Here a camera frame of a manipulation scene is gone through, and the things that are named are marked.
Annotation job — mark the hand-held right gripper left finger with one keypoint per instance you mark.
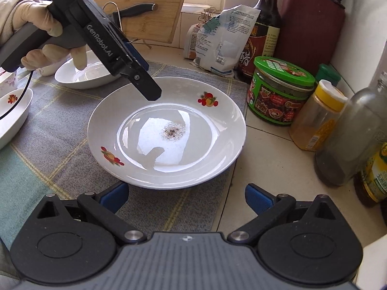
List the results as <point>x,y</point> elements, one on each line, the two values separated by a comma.
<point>116,191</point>

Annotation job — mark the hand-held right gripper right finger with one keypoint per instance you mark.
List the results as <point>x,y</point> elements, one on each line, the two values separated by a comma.
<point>255,195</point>

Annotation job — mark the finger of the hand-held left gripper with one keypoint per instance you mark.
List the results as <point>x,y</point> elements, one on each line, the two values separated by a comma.
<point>137,57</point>
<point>148,87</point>

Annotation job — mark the large fruit print plate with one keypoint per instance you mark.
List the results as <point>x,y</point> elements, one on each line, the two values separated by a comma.
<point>181,148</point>

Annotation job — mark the person's left hand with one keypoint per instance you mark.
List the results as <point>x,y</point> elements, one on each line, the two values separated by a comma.
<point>33,15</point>

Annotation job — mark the bamboo cutting board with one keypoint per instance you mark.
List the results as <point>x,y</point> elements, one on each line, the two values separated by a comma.
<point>157,21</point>

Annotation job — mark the plain white deep plate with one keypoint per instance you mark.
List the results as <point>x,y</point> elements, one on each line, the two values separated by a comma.
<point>90,77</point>

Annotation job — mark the red and white food bag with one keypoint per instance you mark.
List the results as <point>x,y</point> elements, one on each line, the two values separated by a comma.
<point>190,45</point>

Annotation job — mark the grey plaid table mat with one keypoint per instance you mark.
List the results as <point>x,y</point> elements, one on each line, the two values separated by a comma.
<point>60,145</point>

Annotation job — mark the teal plastic bag clip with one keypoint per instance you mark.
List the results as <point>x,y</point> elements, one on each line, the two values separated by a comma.
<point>212,24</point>

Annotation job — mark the white printed food bag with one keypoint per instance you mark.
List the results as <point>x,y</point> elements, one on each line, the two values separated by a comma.
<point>223,45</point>

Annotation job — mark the yellow lid spice jar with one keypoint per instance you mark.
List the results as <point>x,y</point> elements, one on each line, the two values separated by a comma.
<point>317,120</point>

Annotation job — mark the floral print bowl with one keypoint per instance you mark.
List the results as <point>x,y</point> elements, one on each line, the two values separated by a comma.
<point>7,83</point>

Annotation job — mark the green lid sauce jar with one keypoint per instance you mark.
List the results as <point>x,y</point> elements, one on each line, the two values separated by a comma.
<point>278,96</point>

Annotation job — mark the clear glass bottle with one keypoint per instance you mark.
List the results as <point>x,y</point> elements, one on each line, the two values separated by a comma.
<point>347,136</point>

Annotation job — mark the white bowl with fruit print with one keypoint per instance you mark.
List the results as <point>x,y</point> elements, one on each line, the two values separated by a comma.
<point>15,117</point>

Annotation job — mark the yellow label oil bottle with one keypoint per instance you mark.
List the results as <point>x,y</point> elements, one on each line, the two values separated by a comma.
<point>375,175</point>

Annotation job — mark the dark soy sauce bottle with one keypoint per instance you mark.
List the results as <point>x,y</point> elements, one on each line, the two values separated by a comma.
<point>266,12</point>

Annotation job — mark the small green cap bottle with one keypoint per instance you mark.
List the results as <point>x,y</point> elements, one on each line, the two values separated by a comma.
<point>328,74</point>

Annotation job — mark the dark red knife block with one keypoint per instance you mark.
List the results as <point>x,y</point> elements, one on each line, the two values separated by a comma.
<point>308,30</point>

